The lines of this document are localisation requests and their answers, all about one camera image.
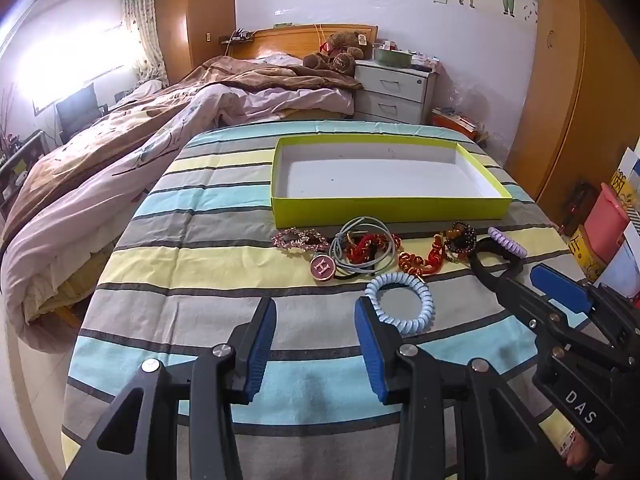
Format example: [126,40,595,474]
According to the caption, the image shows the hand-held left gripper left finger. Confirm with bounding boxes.
[62,297,277,480]

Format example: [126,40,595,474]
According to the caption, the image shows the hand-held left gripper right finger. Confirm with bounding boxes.
[354,296,568,480]

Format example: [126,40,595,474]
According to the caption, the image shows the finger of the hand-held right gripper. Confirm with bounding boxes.
[492,269,622,367]
[530,262,640,347]

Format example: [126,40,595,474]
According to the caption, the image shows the black wristband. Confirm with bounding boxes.
[469,236,523,286]

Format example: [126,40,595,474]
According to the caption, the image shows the purple spiral hair tie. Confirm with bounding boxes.
[487,226,528,258]

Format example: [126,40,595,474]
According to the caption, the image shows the light blue spiral hair tie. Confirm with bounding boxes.
[364,272,435,337]

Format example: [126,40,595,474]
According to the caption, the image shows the red knotted cord charm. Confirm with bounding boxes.
[397,237,448,278]

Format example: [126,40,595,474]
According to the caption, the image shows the thin grey hoop bangle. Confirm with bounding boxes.
[330,216,403,267]

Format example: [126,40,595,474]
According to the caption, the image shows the green cardboard box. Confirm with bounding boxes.
[270,134,513,229]

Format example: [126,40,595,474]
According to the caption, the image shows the person's right hand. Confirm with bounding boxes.
[559,430,611,478]

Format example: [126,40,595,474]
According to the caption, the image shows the yellow printed box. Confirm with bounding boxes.
[569,224,608,283]

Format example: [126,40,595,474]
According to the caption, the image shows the pink plastic container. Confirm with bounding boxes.
[582,182,632,261]

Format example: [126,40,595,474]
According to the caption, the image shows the pink rhinestone brooch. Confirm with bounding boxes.
[270,228,331,257]

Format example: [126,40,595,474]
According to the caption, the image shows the wooden wardrobe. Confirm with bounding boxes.
[505,0,640,211]
[154,0,237,86]

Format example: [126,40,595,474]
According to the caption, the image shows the stack of books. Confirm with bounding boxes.
[430,106,488,143]

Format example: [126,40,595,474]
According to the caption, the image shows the pink and brown duvet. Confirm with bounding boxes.
[0,55,363,341]

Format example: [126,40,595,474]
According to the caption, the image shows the white drawer nightstand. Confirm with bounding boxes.
[354,58,436,126]

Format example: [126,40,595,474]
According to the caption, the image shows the green basin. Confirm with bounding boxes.
[372,42,413,67]

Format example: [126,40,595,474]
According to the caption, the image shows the brown teddy bear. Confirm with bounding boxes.
[302,31,368,76]

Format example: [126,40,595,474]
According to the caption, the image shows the black office chair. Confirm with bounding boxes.
[54,82,108,141]

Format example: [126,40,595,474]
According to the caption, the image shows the wooden bed headboard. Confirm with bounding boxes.
[232,23,379,61]

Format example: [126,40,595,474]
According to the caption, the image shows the floral curtain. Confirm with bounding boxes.
[119,0,168,86]

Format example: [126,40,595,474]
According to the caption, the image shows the dark beaded bracelet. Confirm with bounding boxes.
[442,221,477,261]

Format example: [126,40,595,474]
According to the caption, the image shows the round pink badge hair tie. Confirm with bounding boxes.
[310,254,376,281]

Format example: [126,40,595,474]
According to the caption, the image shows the red chain bracelet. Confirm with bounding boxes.
[344,232,401,264]

